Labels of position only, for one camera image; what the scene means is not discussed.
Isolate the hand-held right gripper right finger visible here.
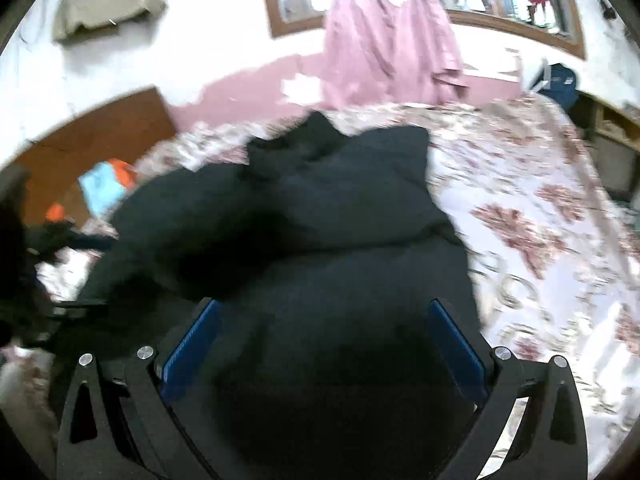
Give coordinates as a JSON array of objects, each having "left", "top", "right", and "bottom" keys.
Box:
[{"left": 428, "top": 297, "right": 589, "bottom": 480}]

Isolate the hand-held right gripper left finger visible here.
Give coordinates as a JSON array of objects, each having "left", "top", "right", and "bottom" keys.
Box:
[{"left": 55, "top": 297, "right": 223, "bottom": 480}]

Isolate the black padded jacket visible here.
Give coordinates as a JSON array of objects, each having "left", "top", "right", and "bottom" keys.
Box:
[{"left": 50, "top": 110, "right": 488, "bottom": 480}]

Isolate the blue and orange cloth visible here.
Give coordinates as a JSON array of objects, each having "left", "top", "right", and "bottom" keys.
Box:
[{"left": 45, "top": 159, "right": 138, "bottom": 223}]

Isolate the brown wooden headboard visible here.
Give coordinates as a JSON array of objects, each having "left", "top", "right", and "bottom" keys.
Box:
[{"left": 10, "top": 87, "right": 178, "bottom": 226}]

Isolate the floral satin bedspread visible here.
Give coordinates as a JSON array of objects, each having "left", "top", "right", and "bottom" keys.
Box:
[{"left": 0, "top": 100, "right": 640, "bottom": 480}]

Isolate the wooden shelf unit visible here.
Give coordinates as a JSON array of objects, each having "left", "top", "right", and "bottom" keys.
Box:
[{"left": 575, "top": 90, "right": 640, "bottom": 201}]

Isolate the dark blue backpack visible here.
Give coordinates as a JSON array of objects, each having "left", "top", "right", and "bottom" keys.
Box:
[{"left": 530, "top": 62, "right": 578, "bottom": 111}]

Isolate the pink curtain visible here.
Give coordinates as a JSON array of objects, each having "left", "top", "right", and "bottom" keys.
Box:
[{"left": 320, "top": 0, "right": 468, "bottom": 111}]

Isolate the beige cloth on wall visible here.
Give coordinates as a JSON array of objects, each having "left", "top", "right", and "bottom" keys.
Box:
[{"left": 52, "top": 0, "right": 168, "bottom": 43}]

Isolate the wooden window frame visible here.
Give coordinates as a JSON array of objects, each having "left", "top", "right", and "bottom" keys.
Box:
[{"left": 257, "top": 0, "right": 587, "bottom": 60}]

